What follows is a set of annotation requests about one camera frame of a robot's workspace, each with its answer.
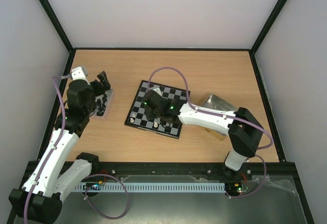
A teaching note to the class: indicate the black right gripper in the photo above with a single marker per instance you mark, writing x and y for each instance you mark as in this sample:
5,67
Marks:
155,114

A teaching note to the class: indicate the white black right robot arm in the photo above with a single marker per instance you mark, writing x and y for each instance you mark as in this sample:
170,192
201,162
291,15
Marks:
244,131

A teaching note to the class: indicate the gold tin of white pieces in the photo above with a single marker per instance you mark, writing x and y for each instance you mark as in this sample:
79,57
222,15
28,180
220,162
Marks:
217,103

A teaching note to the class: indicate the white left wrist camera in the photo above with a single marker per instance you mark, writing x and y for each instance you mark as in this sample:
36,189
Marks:
79,73

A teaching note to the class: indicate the black white chess board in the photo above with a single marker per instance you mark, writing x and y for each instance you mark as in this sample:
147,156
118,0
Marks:
170,129

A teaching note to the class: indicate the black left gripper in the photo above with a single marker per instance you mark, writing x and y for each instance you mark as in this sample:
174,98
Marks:
103,81

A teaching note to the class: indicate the light blue cable duct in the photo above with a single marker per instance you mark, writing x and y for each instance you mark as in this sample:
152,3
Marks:
161,188

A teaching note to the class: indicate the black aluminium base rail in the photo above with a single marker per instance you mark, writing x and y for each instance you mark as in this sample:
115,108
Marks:
210,171

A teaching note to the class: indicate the black cage frame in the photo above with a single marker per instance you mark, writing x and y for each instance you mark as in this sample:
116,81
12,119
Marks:
252,51

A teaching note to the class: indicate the silver tray of black pieces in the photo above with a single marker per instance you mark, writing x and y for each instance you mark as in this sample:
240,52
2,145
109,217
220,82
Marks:
103,106

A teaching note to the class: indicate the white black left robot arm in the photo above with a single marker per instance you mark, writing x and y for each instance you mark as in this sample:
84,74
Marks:
41,197

